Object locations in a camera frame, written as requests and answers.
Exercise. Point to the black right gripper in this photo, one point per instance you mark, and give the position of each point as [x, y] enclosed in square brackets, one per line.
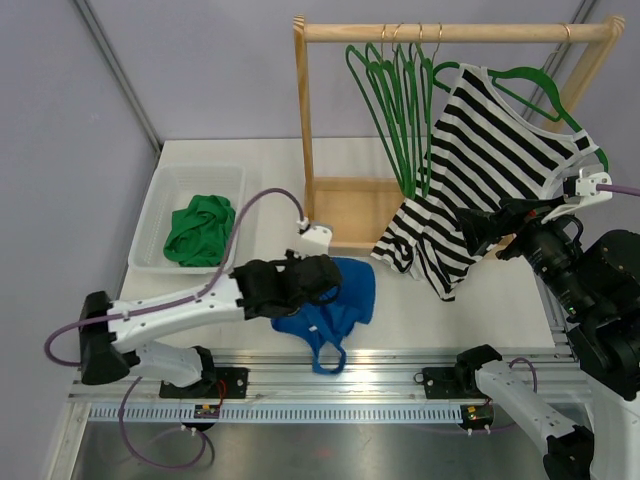
[481, 227]

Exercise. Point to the black white striped top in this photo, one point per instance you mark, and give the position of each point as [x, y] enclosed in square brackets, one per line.
[482, 151]

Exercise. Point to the blue tank top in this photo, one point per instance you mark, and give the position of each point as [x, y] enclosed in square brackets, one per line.
[332, 323]

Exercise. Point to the green velvet hanger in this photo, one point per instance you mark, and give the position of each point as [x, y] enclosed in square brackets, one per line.
[406, 67]

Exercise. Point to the green tank top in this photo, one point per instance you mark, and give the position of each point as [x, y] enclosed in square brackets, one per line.
[200, 232]

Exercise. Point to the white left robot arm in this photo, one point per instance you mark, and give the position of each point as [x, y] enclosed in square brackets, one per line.
[118, 338]

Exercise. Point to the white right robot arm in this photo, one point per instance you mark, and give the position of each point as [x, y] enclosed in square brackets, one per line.
[598, 288]

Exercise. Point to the wooden clothes rack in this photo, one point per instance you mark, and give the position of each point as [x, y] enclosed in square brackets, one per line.
[347, 182]

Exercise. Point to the white plastic basket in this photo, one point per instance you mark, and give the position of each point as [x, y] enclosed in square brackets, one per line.
[172, 187]

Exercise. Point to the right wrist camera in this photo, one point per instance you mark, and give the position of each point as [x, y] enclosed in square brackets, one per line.
[582, 191]

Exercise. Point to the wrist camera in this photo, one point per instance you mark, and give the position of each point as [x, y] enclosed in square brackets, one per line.
[313, 238]
[582, 191]

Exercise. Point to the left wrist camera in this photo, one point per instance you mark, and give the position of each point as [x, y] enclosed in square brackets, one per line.
[313, 238]

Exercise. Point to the aluminium mounting rail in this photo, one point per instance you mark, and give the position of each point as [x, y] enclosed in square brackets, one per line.
[384, 376]

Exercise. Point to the white slotted cable duct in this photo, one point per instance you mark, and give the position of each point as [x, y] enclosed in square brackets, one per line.
[272, 414]

